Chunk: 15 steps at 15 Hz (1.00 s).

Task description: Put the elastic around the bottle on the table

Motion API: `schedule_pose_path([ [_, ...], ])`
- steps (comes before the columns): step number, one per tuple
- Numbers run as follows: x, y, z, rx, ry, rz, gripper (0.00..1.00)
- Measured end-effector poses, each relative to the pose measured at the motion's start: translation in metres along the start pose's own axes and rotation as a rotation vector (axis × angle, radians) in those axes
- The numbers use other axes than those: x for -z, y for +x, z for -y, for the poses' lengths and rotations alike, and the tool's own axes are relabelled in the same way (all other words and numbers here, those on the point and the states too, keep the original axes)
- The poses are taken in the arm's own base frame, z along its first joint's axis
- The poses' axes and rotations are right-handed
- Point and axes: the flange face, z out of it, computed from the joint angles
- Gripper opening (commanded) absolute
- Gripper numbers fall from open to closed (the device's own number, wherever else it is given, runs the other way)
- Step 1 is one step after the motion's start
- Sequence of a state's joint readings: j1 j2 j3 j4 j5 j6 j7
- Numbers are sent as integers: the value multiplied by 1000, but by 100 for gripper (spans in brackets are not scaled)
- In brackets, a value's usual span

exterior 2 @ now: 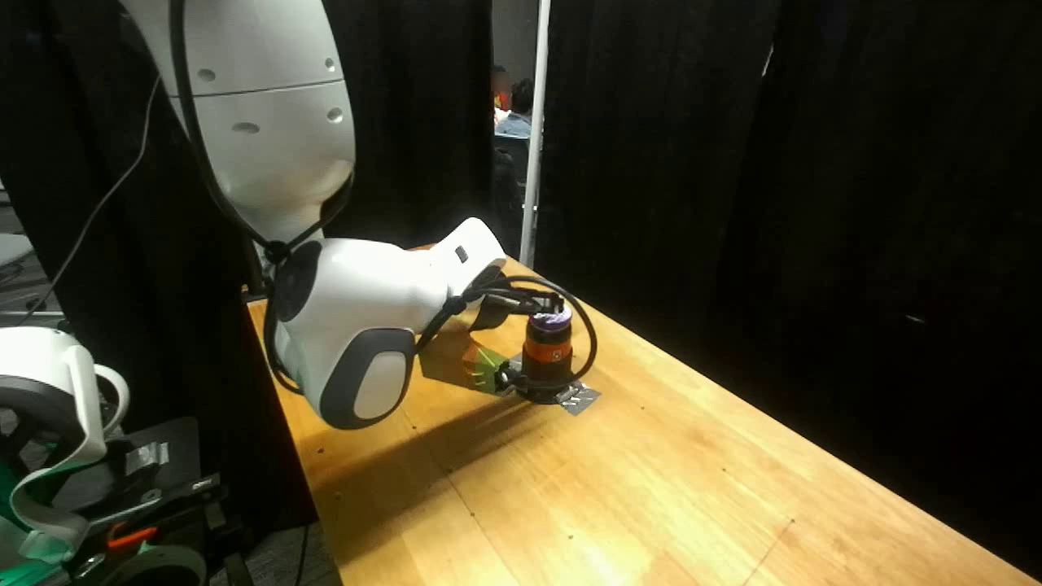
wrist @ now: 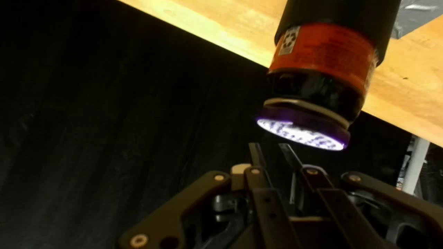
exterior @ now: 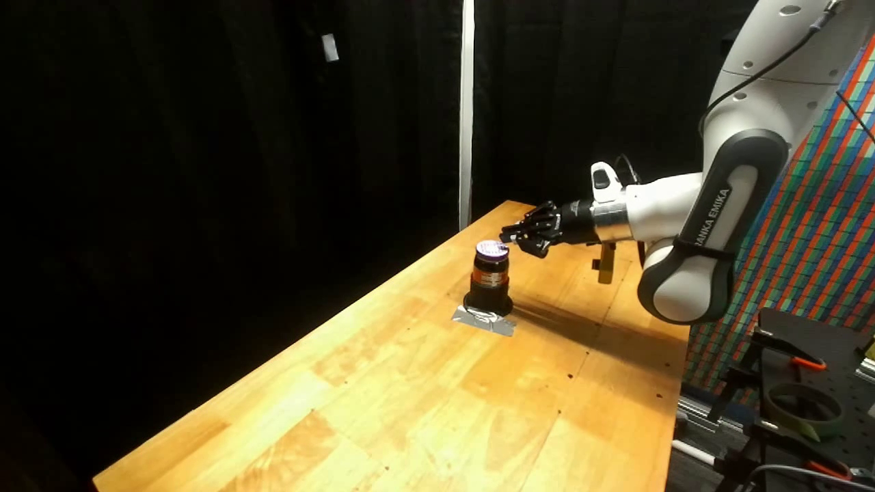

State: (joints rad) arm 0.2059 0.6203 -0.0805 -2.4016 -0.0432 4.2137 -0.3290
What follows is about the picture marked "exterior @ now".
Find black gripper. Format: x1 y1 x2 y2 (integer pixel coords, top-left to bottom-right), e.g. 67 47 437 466
499 199 597 262

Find white vertical pole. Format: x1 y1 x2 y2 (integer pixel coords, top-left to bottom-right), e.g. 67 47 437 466
458 0 478 231

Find colourful patterned board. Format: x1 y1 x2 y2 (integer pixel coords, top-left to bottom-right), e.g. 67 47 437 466
681 35 875 405

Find orange clamp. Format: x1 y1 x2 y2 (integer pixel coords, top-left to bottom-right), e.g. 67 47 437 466
787 354 831 374

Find black mounting plate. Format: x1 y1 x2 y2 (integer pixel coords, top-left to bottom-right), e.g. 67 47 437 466
749 307 875 460

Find black curtain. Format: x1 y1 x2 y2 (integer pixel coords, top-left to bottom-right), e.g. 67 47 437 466
0 0 760 460

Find grey square base plate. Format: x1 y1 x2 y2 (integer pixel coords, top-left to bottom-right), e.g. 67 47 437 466
451 304 521 338

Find aluminium frame rail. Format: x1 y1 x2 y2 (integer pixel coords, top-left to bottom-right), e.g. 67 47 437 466
671 388 763 474

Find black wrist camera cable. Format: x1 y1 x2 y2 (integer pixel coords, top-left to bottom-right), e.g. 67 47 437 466
704 0 845 121

